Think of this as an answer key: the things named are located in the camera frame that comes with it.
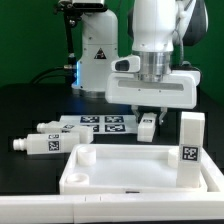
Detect white fiducial marker sheet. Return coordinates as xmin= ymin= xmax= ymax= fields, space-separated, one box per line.
xmin=60 ymin=115 xmax=139 ymax=134

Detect white square desk top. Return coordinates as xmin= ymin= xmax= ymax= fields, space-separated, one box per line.
xmin=59 ymin=143 xmax=224 ymax=195

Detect black cables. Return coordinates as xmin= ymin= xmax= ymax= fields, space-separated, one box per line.
xmin=30 ymin=66 xmax=74 ymax=85

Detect white L-shaped fence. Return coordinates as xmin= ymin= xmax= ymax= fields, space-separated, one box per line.
xmin=0 ymin=150 xmax=224 ymax=224

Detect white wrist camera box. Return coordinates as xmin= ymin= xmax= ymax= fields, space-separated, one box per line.
xmin=111 ymin=55 xmax=140 ymax=73

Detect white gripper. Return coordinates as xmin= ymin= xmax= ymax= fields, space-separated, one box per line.
xmin=105 ymin=70 xmax=200 ymax=125

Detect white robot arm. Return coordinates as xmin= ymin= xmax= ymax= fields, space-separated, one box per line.
xmin=71 ymin=0 xmax=208 ymax=114

